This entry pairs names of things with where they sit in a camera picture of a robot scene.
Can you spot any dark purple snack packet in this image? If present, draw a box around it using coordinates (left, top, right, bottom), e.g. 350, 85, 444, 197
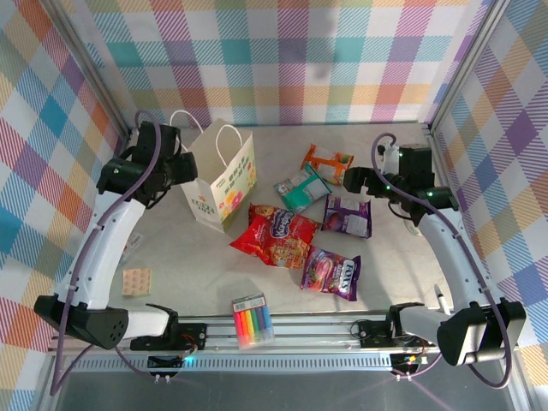
320, 194, 372, 240

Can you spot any orange snack packet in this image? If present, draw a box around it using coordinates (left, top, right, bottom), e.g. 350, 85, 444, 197
301, 143, 355, 187

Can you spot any white floral paper bag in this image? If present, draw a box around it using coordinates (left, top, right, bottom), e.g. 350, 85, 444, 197
170, 110, 257, 235

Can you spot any teal snack packet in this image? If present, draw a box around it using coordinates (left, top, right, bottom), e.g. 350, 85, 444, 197
273, 163, 334, 214

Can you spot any purple Fox's candy packet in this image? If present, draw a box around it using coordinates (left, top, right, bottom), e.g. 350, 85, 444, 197
300, 245, 362, 301

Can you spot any large red snack packet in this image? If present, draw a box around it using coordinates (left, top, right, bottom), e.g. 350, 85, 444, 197
229, 203, 322, 270

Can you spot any small white paper label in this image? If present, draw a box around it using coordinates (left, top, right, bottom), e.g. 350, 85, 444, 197
122, 233, 145, 262

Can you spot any beige square note pad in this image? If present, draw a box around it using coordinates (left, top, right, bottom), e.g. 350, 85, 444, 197
122, 268, 153, 298

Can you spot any black marker pen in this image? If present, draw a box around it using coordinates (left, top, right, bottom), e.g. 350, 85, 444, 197
433, 283, 453, 316

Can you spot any pack of coloured markers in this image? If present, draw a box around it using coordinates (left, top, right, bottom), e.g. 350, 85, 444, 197
231, 292, 275, 351

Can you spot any aluminium table side rail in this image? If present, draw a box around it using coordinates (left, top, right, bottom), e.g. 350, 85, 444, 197
426, 123, 519, 326

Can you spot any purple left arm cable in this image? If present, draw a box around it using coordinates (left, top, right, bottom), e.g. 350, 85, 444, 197
49, 109, 173, 397

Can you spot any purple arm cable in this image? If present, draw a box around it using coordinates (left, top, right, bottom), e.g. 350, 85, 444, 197
49, 109, 173, 397
371, 132, 514, 390

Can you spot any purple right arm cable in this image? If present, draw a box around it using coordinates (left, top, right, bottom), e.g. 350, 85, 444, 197
371, 132, 514, 390

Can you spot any grey aluminium frame post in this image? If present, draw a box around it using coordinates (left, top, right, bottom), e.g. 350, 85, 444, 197
426, 0, 511, 134
45, 0, 132, 138

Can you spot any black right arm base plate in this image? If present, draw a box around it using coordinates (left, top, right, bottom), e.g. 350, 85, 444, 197
357, 319, 438, 348

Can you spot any aluminium mounting rail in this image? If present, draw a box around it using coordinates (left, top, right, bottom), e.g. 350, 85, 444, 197
46, 314, 521, 356

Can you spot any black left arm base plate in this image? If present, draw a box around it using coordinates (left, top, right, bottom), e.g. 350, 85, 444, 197
129, 321, 209, 352

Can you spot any slotted grey cable duct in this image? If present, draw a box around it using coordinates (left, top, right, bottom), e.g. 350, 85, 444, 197
68, 358, 394, 372

